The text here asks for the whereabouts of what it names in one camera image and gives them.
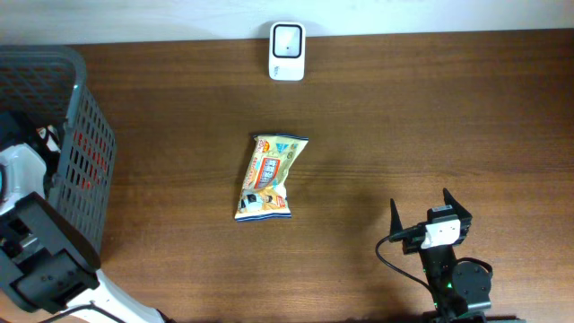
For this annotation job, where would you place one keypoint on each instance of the orange small carton box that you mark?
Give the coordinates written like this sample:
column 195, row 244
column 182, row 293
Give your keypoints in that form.
column 50, row 137

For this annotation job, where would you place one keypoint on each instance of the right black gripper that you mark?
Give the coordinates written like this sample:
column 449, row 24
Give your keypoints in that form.
column 463, row 215

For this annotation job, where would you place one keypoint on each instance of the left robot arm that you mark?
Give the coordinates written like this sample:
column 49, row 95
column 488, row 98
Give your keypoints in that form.
column 46, row 264

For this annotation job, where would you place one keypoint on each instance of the grey plastic mesh basket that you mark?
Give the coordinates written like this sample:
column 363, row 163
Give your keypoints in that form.
column 49, row 85

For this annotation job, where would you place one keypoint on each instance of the yellow snack bag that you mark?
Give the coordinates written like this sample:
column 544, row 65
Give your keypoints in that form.
column 263, row 194

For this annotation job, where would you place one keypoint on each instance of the red snack bag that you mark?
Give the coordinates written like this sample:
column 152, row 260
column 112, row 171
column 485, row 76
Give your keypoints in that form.
column 90, row 158

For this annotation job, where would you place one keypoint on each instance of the white barcode scanner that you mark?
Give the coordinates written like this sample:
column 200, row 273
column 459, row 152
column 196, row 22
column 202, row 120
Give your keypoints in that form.
column 287, row 51

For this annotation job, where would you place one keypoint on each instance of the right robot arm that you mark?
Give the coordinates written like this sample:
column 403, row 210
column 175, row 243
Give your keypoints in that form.
column 460, row 287

